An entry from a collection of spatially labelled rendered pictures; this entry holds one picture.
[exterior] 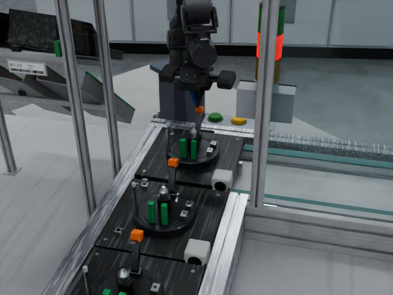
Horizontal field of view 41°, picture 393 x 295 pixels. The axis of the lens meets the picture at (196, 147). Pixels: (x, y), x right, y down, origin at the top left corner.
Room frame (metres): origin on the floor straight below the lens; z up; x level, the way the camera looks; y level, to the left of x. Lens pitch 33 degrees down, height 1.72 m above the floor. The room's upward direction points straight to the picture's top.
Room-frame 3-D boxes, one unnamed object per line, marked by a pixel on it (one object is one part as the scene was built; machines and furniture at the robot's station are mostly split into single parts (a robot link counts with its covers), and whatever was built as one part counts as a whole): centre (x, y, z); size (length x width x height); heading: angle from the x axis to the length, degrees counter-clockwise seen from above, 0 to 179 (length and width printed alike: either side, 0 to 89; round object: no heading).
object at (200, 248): (0.89, 0.07, 1.01); 0.24 x 0.24 x 0.13; 76
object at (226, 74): (1.19, 0.00, 1.19); 0.19 x 0.06 x 0.08; 76
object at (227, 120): (1.32, -0.12, 0.93); 0.21 x 0.07 x 0.06; 76
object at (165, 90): (1.51, 0.04, 0.96); 0.15 x 0.15 x 0.20; 41
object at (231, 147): (1.13, 0.01, 0.96); 0.24 x 0.24 x 0.02; 76
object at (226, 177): (1.01, -0.06, 0.97); 0.05 x 0.05 x 0.04; 76
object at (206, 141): (1.13, 0.01, 0.98); 0.14 x 0.14 x 0.02
